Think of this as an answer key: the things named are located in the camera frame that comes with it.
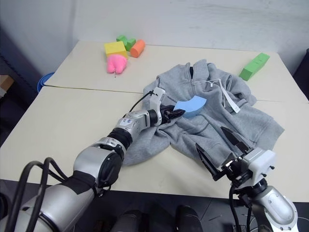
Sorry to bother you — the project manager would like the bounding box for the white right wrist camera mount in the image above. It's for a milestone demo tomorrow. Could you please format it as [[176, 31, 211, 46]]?
[[241, 146, 277, 187]]

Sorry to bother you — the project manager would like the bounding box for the dark rounded shape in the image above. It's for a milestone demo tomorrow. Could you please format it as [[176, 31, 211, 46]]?
[[111, 208, 152, 232]]

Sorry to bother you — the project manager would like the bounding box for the grey zip hoodie jacket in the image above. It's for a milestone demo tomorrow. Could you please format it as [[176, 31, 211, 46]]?
[[125, 59, 285, 167]]

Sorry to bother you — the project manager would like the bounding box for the blue plastic bucket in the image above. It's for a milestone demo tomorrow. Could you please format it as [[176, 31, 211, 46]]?
[[37, 72, 56, 93]]

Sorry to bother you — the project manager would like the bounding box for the blue foam arc block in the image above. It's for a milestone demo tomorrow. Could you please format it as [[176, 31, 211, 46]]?
[[173, 95, 208, 119]]

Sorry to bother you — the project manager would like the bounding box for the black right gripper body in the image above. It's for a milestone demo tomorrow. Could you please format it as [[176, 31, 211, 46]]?
[[212, 153, 254, 187]]

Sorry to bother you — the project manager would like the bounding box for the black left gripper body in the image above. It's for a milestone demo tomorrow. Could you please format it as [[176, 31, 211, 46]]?
[[160, 104, 177, 125]]

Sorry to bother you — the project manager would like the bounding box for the white hoodie drawstring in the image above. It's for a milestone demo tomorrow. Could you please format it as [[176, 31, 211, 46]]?
[[206, 78, 241, 114]]

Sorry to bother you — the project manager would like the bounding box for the orange foam cylinder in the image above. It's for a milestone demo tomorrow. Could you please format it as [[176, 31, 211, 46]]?
[[130, 39, 146, 58]]

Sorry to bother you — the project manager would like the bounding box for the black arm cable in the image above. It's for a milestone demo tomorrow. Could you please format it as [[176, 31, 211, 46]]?
[[228, 182, 253, 232], [6, 89, 155, 232]]

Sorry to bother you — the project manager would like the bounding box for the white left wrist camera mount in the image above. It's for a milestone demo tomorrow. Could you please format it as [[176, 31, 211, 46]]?
[[147, 87, 167, 124]]

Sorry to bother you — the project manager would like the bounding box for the pink plush toy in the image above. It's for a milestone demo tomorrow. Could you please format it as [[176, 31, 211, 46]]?
[[107, 54, 128, 75]]

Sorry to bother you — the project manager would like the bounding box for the yellow foam cube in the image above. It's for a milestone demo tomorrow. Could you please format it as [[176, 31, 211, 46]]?
[[104, 41, 129, 59]]

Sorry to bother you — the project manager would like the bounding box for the long green foam block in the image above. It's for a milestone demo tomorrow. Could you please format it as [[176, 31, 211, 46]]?
[[239, 53, 270, 81]]

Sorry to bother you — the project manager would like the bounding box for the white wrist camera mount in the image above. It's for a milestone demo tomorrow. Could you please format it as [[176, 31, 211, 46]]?
[[241, 146, 277, 187], [147, 87, 167, 124]]

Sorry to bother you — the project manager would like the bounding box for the green notched foam block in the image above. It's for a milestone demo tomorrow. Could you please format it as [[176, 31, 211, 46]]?
[[116, 35, 137, 51]]

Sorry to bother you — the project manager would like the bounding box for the brown cardboard box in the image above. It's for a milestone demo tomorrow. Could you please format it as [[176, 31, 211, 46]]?
[[0, 74, 15, 98]]

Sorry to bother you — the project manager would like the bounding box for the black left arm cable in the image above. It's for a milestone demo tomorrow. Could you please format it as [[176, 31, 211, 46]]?
[[6, 89, 155, 232]]

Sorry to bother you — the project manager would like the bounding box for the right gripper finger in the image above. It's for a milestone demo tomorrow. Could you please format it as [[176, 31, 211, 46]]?
[[220, 126, 251, 154], [195, 143, 224, 181]]

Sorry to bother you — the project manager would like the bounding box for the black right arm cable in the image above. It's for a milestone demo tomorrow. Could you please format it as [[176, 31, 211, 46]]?
[[228, 182, 253, 232]]

